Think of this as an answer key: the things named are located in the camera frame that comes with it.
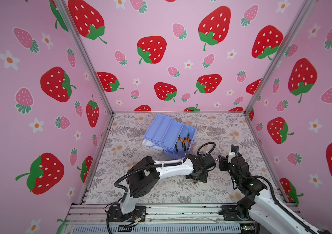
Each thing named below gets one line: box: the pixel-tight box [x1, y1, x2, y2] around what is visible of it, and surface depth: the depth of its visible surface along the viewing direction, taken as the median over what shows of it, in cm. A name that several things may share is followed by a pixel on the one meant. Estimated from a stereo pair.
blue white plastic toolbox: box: [142, 114, 197, 160], surface depth 97 cm
